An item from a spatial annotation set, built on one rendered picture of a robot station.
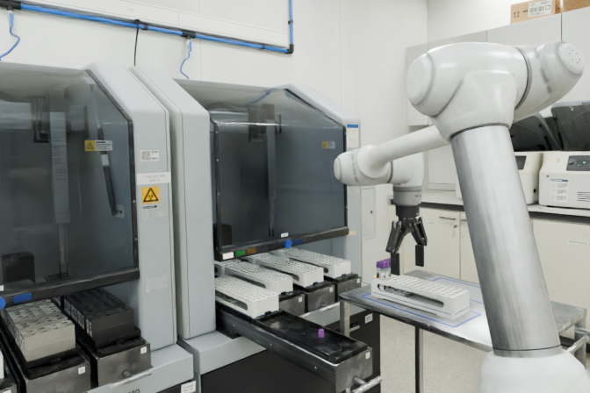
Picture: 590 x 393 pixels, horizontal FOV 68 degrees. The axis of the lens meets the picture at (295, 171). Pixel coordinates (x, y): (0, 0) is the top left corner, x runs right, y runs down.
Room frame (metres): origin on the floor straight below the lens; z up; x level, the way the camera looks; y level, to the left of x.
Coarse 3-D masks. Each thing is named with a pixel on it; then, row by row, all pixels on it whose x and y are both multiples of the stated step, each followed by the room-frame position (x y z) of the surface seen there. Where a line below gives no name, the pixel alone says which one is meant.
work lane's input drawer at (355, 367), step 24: (216, 312) 1.41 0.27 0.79; (240, 312) 1.32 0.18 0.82; (264, 312) 1.30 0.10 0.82; (288, 312) 1.32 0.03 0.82; (264, 336) 1.21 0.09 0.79; (288, 336) 1.15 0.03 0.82; (312, 336) 1.18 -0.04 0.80; (336, 336) 1.16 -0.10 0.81; (288, 360) 1.13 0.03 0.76; (312, 360) 1.06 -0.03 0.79; (336, 360) 1.01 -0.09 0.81; (360, 360) 1.06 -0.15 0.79; (336, 384) 1.00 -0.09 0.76; (360, 384) 1.03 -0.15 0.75
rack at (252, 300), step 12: (228, 276) 1.55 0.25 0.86; (216, 288) 1.44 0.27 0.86; (228, 288) 1.42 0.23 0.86; (240, 288) 1.41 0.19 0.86; (252, 288) 1.41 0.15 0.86; (228, 300) 1.45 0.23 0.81; (240, 300) 1.33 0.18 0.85; (252, 300) 1.30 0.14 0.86; (264, 300) 1.31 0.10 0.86; (276, 300) 1.34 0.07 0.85; (252, 312) 1.28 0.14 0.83
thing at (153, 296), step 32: (32, 64) 1.48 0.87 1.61; (96, 64) 1.46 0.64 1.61; (128, 96) 1.29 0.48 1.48; (160, 128) 1.27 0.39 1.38; (160, 160) 1.27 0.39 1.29; (160, 192) 1.27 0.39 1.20; (160, 224) 1.27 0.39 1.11; (160, 256) 1.27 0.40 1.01; (128, 288) 1.28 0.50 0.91; (160, 288) 1.26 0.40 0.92; (160, 320) 1.26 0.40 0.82; (160, 352) 1.25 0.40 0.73; (96, 384) 1.07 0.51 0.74; (128, 384) 1.11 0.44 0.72; (160, 384) 1.16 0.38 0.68
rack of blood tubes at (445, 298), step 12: (372, 276) 1.45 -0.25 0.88; (396, 276) 1.46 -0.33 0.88; (408, 276) 1.44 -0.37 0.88; (372, 288) 1.44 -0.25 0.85; (396, 288) 1.44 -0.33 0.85; (408, 288) 1.33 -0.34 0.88; (420, 288) 1.33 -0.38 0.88; (432, 288) 1.32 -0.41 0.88; (444, 288) 1.32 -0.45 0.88; (456, 288) 1.32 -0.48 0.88; (396, 300) 1.37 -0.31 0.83; (408, 300) 1.33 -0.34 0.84; (420, 300) 1.38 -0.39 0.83; (432, 300) 1.37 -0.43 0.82; (444, 300) 1.24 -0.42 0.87; (456, 300) 1.24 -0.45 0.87; (468, 300) 1.28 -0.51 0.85; (432, 312) 1.28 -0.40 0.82; (456, 312) 1.24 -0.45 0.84
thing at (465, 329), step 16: (416, 272) 1.71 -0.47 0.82; (368, 288) 1.52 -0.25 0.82; (464, 288) 1.50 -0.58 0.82; (368, 304) 1.36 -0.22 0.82; (384, 304) 1.36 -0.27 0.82; (400, 304) 1.35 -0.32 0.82; (480, 304) 1.34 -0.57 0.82; (560, 304) 1.33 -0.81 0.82; (400, 320) 1.27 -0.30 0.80; (416, 320) 1.23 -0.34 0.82; (432, 320) 1.22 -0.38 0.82; (448, 320) 1.22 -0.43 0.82; (464, 320) 1.22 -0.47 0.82; (480, 320) 1.22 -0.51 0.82; (560, 320) 1.20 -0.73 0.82; (576, 320) 1.23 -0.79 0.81; (416, 336) 1.73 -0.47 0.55; (448, 336) 1.15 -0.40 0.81; (464, 336) 1.12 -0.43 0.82; (480, 336) 1.11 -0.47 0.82; (576, 336) 1.29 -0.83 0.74; (416, 352) 1.73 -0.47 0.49; (576, 352) 1.29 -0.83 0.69; (416, 368) 1.73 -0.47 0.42; (416, 384) 1.73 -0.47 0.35
